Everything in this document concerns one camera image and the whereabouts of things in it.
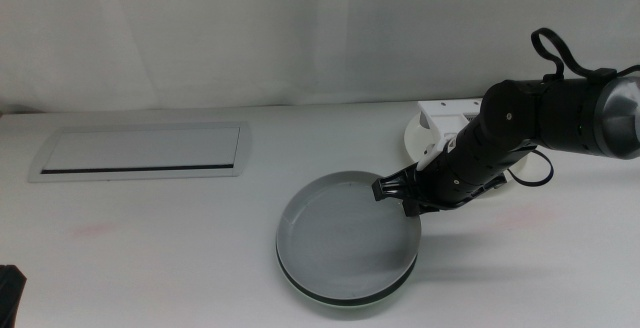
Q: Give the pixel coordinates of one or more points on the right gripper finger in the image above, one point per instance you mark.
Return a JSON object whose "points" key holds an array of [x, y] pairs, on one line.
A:
{"points": [[392, 185], [417, 207]]}

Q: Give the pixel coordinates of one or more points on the cream white shallow bowl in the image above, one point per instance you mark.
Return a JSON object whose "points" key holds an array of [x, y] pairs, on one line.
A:
{"points": [[415, 140]]}

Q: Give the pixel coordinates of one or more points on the grey shallow bowl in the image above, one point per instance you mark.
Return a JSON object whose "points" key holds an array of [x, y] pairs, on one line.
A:
{"points": [[340, 238]]}

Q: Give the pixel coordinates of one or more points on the pale green shallow bowl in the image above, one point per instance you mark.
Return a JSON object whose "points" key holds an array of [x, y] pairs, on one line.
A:
{"points": [[350, 305]]}

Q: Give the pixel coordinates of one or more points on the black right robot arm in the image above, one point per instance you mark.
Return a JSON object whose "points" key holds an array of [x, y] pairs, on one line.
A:
{"points": [[560, 113]]}

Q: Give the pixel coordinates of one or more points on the white fabric backdrop curtain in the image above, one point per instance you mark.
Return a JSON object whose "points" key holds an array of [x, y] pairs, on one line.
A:
{"points": [[250, 33]]}

